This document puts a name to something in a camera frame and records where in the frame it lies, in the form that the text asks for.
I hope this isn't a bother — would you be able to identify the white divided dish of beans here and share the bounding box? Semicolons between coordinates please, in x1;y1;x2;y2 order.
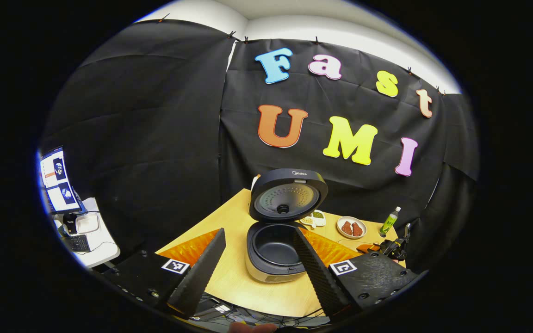
300;210;326;228

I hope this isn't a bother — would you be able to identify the black backdrop cloth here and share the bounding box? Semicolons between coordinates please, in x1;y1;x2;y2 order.
40;18;480;273

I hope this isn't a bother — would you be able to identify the computer monitor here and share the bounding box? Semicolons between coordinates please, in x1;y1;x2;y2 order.
39;146;84;214

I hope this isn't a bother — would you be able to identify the dark grey rice cooker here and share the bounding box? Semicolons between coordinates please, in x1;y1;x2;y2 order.
245;168;329;284

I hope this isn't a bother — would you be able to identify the white round plate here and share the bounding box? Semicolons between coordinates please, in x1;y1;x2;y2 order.
336;216;367;239

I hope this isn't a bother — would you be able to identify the green drink bottle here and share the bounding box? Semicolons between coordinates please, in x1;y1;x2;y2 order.
379;206;402;236

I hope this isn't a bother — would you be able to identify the white box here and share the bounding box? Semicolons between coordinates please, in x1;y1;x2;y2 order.
76;214;99;234

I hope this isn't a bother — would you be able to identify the white side table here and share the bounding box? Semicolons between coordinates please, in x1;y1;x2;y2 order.
54;198;120;269

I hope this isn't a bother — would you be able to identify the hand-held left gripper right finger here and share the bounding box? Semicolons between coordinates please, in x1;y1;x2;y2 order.
293;228;420;322

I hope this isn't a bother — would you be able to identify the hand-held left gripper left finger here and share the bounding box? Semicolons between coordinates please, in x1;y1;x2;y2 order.
102;228;227;320

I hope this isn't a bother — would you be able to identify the black keyboard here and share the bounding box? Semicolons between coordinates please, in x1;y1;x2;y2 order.
65;234;91;253

